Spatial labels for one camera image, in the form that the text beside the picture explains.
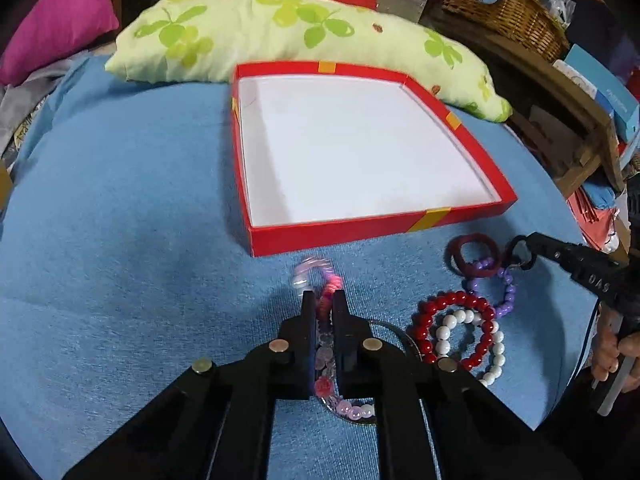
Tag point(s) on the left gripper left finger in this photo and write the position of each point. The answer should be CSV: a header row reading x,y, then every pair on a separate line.
x,y
300,333

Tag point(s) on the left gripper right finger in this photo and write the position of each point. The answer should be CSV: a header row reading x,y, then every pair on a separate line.
x,y
354,366

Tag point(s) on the right hand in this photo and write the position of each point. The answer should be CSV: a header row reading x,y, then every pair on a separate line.
x,y
607,348

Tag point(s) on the thin metal bangle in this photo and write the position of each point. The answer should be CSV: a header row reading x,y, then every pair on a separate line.
x,y
360,412

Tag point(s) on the wooden bench shelf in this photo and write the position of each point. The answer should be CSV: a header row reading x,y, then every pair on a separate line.
x,y
566,130

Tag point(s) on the light blue carton box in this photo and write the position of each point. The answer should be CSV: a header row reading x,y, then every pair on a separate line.
x,y
605,88

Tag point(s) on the blue towel mat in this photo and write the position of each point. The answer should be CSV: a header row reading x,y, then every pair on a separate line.
x,y
123,261

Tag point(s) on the red shallow gift box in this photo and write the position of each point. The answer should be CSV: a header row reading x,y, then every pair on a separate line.
x,y
329,153

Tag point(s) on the wicker basket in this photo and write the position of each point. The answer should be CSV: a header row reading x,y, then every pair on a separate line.
x,y
526,22

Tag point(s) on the green clover print pillow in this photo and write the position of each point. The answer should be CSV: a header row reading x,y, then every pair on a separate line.
x,y
203,40

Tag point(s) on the grey blanket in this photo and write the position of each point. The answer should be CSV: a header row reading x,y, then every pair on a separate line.
x,y
18,102

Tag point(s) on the magenta cushion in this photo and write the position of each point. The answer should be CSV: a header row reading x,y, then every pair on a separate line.
x,y
54,29

